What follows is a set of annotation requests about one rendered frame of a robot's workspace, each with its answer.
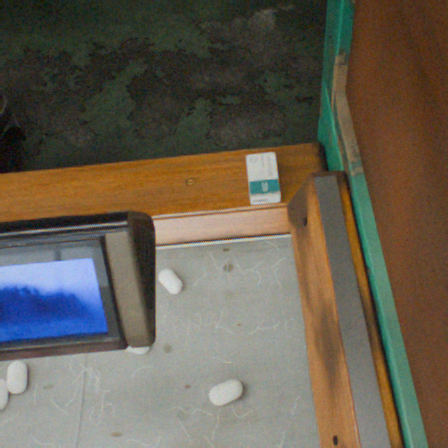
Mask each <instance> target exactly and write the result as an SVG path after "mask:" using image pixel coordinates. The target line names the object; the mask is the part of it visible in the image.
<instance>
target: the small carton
mask: <svg viewBox="0 0 448 448"><path fill-rule="evenodd" d="M246 167H247V177H248V186H249V195H250V204H251V205H260V204H269V203H280V202H281V192H280V184H279V178H278V171H277V163H276V157H275V153H265V154H255V155H246Z"/></svg>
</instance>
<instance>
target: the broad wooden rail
mask: <svg viewBox="0 0 448 448"><path fill-rule="evenodd" d="M265 153H275V157H276V163H277V171H278V178H279V184H280V192H281V202H280V203H269V204H260V205H251V204H250V195H249V186H248V177H247V167H246V155H255V154H265ZM317 172H327V167H326V162H325V156H324V152H323V147H322V145H321V143H320V142H317V143H307V144H297V145H288V146H278V147H269V148H259V149H249V150H240V151H230V152H220V153H211V154H201V155H192V156H182V157H172V158H152V159H143V160H133V161H123V162H114V163H104V164H94V165H85V166H75V167H65V168H56V169H46V170H36V171H27V172H17V173H7V174H0V222H6V221H16V220H26V219H36V218H46V217H56V216H67V215H76V214H82V215H90V214H99V213H102V214H103V213H107V212H108V211H114V210H123V209H128V210H133V211H138V212H143V213H148V215H149V216H150V217H151V218H152V221H153V224H154V227H155V235H156V247H165V246H174V245H185V244H195V243H205V242H215V241H225V240H236V239H245V238H256V237H266V236H276V235H286V234H291V231H290V227H289V221H288V214H287V205H288V204H289V202H290V201H291V199H292V198H293V195H294V194H295V193H296V192H297V190H298V189H299V188H300V186H301V185H302V184H303V182H304V181H306V179H307V178H308V177H309V175H310V174H312V173H317Z"/></svg>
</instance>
